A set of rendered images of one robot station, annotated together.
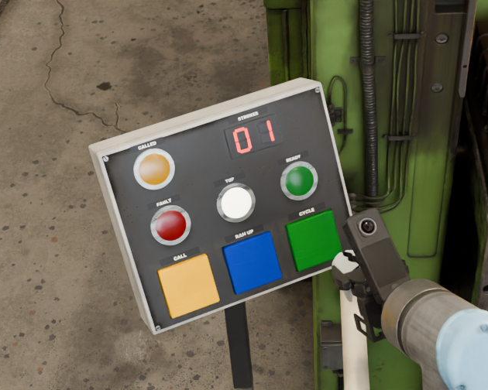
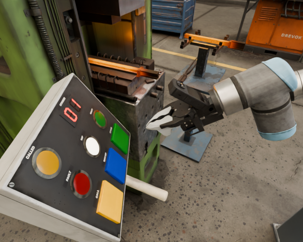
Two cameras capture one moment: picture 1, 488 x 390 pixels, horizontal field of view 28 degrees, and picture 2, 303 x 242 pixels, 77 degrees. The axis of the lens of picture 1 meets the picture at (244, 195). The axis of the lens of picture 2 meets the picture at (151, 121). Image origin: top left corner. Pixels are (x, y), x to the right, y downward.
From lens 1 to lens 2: 101 cm
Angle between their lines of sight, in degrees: 50
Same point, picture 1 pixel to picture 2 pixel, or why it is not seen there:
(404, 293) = (226, 88)
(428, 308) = (250, 77)
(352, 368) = (131, 181)
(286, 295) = not seen: hidden behind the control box
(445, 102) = (87, 82)
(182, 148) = (50, 139)
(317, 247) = (123, 139)
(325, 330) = not seen: hidden behind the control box
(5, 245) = not seen: outside the picture
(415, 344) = (261, 92)
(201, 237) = (95, 175)
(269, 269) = (122, 162)
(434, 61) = (79, 66)
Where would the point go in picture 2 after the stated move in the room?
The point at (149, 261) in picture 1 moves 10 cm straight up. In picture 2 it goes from (90, 212) to (76, 187)
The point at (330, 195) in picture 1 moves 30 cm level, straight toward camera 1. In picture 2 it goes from (110, 118) to (205, 151)
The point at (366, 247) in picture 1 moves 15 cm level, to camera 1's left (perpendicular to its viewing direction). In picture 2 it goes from (188, 92) to (173, 134)
